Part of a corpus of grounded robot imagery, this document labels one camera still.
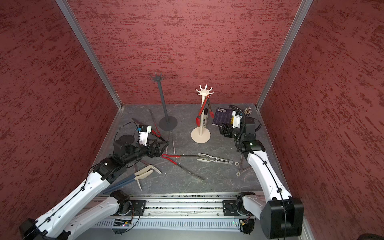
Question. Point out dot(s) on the cream utensil rack stand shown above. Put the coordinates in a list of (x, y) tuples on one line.
[(200, 134)]

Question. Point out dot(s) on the aluminium corner post left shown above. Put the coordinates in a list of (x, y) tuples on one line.
[(79, 33)]

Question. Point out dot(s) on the small red silicone tongs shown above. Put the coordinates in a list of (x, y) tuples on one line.
[(206, 101)]

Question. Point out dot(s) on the dark grey utensil rack stand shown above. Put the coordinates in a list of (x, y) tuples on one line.
[(167, 123)]

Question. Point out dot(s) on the red looped long steel tongs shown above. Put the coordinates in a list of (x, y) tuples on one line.
[(169, 158)]

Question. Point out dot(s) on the aluminium corner post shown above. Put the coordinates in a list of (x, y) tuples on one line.
[(290, 37), (79, 33)]

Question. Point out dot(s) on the white black stapler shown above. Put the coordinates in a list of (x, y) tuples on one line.
[(205, 117)]

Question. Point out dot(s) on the bundle of pencils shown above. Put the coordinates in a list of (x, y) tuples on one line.
[(247, 111)]

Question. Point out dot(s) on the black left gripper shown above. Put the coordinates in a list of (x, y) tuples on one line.
[(151, 154)]

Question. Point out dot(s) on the aluminium corner post right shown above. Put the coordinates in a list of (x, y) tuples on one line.
[(290, 37)]

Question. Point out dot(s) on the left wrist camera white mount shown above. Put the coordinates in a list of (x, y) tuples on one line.
[(144, 131)]

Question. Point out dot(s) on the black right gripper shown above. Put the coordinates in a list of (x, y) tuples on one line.
[(227, 128)]

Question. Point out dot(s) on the purple book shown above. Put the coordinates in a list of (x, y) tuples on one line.
[(222, 116)]

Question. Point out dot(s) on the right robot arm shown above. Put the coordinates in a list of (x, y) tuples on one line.
[(267, 186)]

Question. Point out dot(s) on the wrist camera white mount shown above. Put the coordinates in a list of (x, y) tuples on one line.
[(144, 131), (236, 119)]

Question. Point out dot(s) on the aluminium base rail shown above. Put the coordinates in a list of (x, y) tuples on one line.
[(217, 212)]

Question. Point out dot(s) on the scalloped steel serving tongs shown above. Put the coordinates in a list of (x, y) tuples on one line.
[(213, 159)]

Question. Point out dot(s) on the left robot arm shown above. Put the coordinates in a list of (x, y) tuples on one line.
[(64, 222)]

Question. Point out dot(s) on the cream blue handled tongs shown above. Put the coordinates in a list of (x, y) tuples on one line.
[(137, 176)]

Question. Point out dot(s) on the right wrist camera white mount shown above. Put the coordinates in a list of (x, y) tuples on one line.
[(236, 119)]

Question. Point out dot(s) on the pink handled tweezers tongs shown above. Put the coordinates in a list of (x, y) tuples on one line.
[(170, 149)]

